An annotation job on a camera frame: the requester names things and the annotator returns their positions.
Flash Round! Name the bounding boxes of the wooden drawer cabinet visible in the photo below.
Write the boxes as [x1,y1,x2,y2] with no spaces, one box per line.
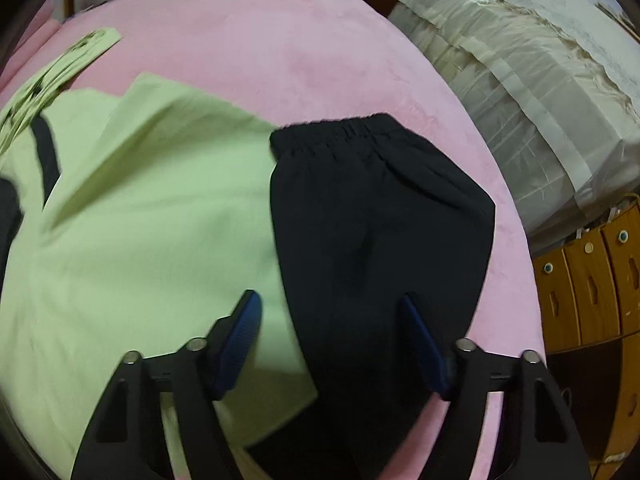
[531,200,640,480]

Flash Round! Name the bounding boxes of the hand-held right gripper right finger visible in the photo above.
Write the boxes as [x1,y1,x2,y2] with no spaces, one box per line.
[400,294,593,480]

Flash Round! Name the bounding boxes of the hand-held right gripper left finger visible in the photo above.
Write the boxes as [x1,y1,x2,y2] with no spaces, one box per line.
[70,289,263,480]

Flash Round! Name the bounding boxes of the light green cloth bag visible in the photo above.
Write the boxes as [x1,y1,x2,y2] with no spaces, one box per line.
[0,27,321,480]

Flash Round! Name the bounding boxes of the pink pillow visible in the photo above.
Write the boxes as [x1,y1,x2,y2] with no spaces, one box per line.
[0,0,68,92]

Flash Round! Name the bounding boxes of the pink bed blanket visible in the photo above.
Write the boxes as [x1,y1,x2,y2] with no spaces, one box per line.
[0,0,548,480]

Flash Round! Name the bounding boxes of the black pants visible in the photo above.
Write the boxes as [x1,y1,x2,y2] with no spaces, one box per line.
[247,112,497,480]

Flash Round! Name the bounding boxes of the plastic-wrapped cream mattress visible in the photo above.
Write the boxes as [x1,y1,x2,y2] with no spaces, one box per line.
[387,0,640,253]

